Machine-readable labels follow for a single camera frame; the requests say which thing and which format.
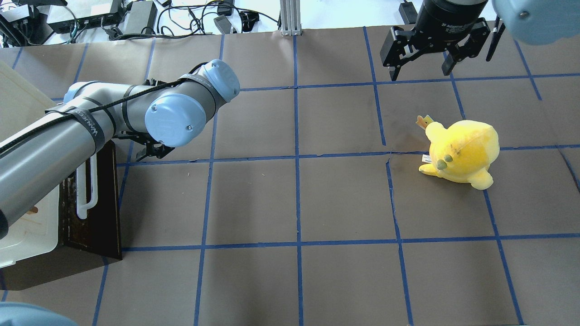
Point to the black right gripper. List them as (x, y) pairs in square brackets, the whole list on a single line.
[(446, 18)]

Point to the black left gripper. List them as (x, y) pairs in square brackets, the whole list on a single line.
[(153, 149)]

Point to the white drawer handle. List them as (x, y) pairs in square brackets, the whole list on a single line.
[(87, 188)]

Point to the dark wooden drawer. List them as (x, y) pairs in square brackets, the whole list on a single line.
[(82, 244)]

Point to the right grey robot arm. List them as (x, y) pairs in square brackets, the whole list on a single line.
[(534, 22)]

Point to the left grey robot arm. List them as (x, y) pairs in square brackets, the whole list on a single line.
[(162, 116)]

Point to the yellow plush dinosaur toy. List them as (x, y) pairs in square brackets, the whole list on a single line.
[(461, 153)]

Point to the black power adapter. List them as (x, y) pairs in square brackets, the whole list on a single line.
[(140, 17)]

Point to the cream plastic storage box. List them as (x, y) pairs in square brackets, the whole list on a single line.
[(36, 232)]

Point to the aluminium frame post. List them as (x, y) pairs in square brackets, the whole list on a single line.
[(290, 22)]

